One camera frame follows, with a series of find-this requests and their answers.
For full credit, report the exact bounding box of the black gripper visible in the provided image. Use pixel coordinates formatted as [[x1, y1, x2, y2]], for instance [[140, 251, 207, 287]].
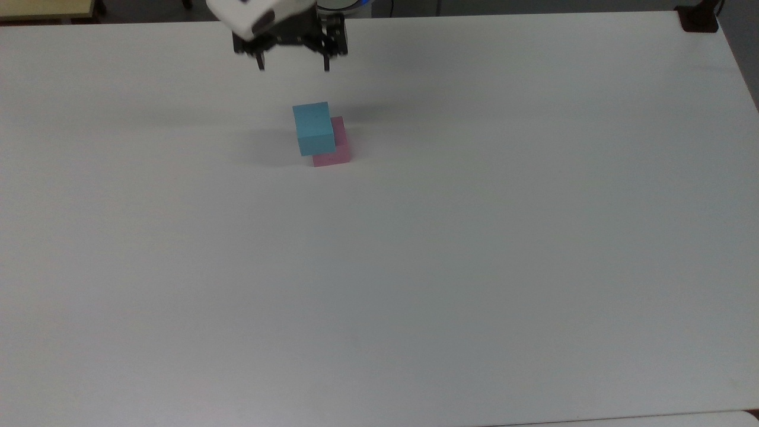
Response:
[[232, 11, 349, 73]]

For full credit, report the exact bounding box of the blue cube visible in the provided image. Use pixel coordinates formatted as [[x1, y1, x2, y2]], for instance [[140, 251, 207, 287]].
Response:
[[292, 101, 336, 157]]

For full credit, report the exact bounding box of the pink cube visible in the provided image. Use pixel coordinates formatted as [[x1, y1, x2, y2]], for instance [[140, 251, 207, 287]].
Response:
[[312, 116, 351, 168]]

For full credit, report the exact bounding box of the yellow wooden table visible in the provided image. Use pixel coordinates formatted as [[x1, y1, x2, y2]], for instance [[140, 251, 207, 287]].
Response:
[[0, 0, 97, 24]]

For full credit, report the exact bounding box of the black table clamp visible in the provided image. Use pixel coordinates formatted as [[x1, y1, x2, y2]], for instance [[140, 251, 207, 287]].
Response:
[[675, 0, 725, 33]]

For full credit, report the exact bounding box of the white robot base blue ring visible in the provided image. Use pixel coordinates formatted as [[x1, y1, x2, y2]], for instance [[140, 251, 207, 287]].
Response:
[[316, 0, 375, 17]]

